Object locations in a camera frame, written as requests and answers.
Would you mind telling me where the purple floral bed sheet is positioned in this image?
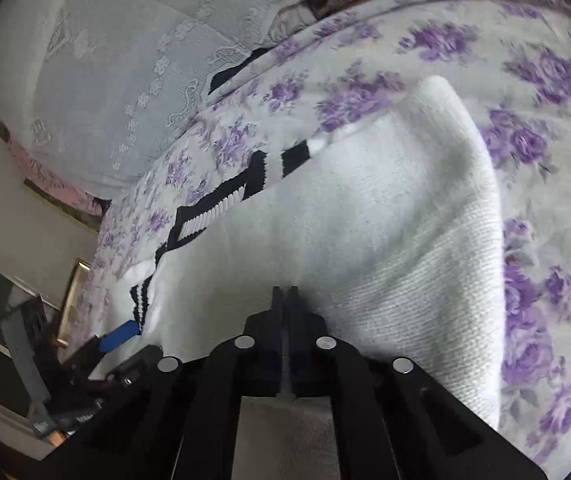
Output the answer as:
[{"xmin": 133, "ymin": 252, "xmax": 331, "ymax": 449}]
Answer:
[{"xmin": 73, "ymin": 0, "xmax": 571, "ymax": 479}]

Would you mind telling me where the gold picture frame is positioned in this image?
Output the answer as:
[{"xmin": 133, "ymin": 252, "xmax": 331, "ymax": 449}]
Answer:
[{"xmin": 56, "ymin": 259, "xmax": 90, "ymax": 349}]

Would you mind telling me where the white V-neck knit sweater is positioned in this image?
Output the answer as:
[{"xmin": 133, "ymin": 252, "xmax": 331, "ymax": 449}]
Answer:
[{"xmin": 85, "ymin": 75, "xmax": 507, "ymax": 430}]

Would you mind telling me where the pink floral pillow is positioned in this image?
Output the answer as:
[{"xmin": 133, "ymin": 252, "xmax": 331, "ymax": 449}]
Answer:
[{"xmin": 0, "ymin": 120, "xmax": 111, "ymax": 217}]

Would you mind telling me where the white lace cover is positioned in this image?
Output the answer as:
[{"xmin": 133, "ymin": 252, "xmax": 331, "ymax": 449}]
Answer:
[{"xmin": 0, "ymin": 0, "xmax": 305, "ymax": 200}]

